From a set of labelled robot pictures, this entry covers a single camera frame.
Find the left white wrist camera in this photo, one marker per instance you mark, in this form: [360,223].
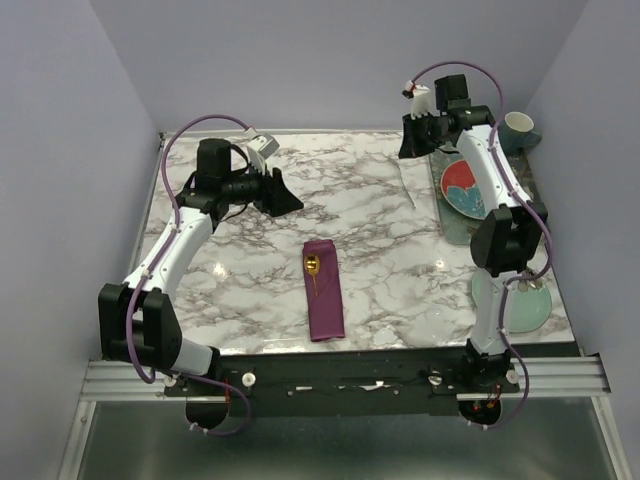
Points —
[259,149]

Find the gold spoon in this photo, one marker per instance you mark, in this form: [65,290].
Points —
[312,267]

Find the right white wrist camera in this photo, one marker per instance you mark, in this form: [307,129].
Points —
[421,98]

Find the purple cloth napkin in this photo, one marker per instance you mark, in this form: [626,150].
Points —
[325,312]

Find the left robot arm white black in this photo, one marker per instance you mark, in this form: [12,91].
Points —
[137,320]

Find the aluminium frame rail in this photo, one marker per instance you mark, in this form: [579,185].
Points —
[558,426]

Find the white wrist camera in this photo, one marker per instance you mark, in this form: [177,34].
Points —
[259,149]
[421,98]

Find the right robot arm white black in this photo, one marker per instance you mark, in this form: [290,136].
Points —
[507,237]

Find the floral teal placemat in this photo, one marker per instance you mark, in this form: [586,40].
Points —
[457,227]

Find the dark teal mug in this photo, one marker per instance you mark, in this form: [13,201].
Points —
[517,132]

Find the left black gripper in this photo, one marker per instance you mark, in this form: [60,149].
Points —
[274,196]

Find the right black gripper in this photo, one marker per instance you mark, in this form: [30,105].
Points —
[410,146]

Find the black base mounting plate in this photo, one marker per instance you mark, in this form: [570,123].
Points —
[377,382]

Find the silver fork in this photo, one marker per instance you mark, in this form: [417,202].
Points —
[404,186]

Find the light green plate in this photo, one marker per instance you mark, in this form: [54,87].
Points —
[531,308]

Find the red and teal plate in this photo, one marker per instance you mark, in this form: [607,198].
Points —
[459,189]

